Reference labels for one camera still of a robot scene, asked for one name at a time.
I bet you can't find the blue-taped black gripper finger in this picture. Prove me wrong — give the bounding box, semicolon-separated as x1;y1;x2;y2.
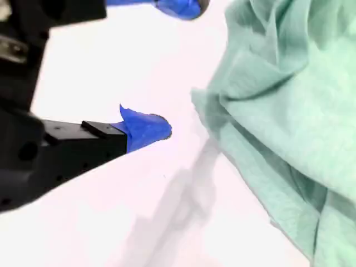
16;103;173;206
12;0;210;21

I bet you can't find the pale green T-shirt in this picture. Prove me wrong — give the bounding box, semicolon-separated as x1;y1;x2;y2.
190;0;356;267

